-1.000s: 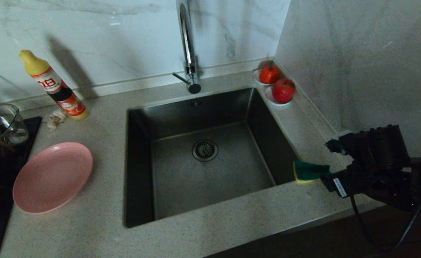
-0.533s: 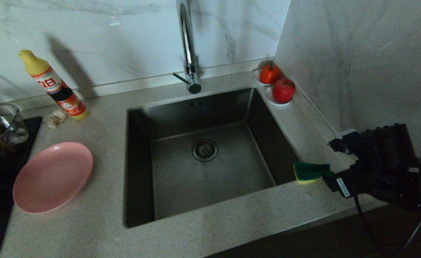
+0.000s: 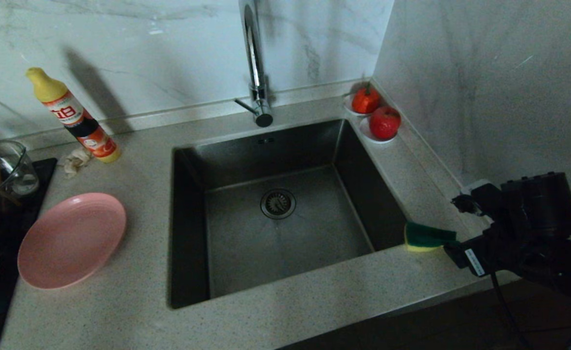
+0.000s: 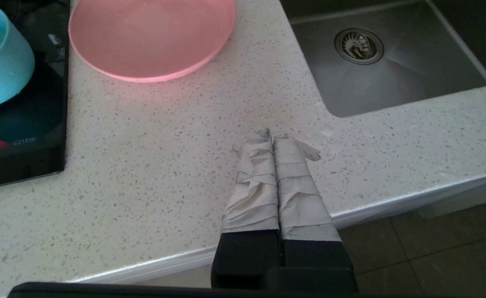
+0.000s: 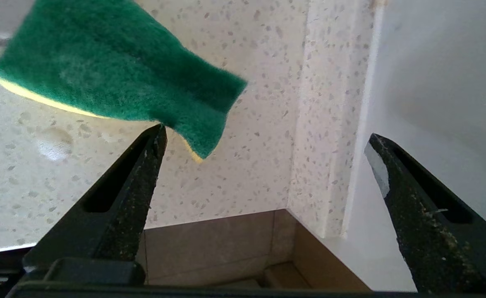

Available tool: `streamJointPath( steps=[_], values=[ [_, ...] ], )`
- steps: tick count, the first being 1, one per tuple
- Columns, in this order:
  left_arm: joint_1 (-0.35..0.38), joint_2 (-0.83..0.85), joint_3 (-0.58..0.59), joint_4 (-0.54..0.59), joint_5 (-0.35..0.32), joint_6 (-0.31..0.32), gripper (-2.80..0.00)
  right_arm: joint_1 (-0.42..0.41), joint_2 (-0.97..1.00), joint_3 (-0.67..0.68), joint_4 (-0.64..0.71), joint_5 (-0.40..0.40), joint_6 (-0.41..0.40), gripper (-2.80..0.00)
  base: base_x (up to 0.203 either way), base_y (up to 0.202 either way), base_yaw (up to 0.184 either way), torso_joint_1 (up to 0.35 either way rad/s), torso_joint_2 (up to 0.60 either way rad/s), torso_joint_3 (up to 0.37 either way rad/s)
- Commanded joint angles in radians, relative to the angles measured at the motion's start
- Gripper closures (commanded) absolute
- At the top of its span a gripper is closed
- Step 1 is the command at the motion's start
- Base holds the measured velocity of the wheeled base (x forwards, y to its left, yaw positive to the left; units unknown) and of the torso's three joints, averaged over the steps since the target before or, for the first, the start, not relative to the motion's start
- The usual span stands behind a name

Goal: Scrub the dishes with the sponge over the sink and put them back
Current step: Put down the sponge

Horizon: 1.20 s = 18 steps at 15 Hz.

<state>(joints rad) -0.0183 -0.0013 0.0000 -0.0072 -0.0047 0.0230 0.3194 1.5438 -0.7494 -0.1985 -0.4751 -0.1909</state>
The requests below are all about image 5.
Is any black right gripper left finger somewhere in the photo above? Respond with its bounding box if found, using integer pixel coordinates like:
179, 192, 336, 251
23, 123, 168, 269

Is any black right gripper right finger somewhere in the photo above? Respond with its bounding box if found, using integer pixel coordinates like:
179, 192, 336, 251
364, 133, 486, 293

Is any green and yellow sponge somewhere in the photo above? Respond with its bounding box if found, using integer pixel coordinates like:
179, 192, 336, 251
0, 0, 248, 163

